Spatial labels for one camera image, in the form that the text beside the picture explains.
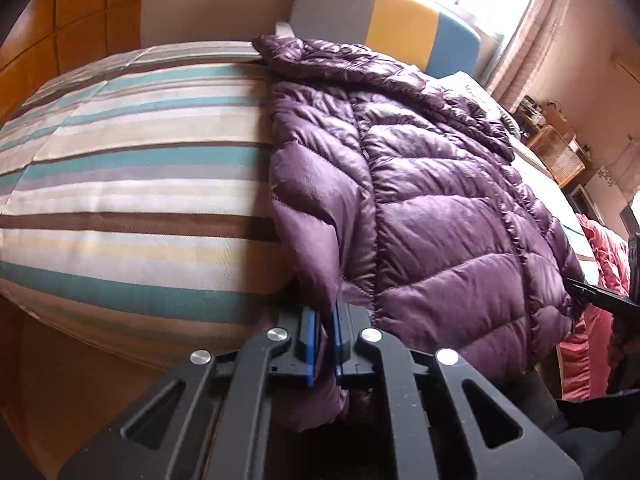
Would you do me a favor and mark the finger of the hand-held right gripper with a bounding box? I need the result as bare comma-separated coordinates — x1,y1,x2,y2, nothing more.
567,277,640,309

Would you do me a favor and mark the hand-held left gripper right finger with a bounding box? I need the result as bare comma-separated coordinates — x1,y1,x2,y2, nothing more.
333,302,584,480

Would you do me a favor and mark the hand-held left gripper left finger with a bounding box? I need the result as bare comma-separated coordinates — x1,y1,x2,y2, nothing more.
57,307,322,480

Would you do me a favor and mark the purple puffer jacket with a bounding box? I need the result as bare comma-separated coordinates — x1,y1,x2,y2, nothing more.
251,34,586,433

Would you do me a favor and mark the pink ruffled quilt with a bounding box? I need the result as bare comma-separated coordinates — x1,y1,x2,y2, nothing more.
556,212,632,402

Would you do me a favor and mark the white framed box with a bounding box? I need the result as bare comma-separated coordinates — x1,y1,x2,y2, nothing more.
569,184,603,223

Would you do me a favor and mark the wicker bedside cabinet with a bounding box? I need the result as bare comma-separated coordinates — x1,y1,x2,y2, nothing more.
527,124,588,188

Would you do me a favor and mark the dark cloth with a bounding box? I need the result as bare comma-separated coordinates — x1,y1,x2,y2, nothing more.
537,370,640,480

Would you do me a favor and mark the white printed pillow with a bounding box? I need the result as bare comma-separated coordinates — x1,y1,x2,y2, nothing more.
442,71,508,117

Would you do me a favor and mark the striped bed sheet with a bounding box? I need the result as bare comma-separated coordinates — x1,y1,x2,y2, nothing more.
0,41,601,356

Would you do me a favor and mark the beige patterned curtain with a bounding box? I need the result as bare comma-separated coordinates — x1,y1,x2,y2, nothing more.
487,0,573,113

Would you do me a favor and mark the grey yellow blue headboard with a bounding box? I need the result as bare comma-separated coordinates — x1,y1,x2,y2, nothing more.
290,0,503,81

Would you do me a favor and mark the wooden wardrobe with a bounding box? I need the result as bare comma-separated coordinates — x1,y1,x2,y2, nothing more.
0,0,147,103

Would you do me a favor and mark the wooden bed frame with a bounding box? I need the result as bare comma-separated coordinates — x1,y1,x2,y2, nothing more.
0,295,261,480

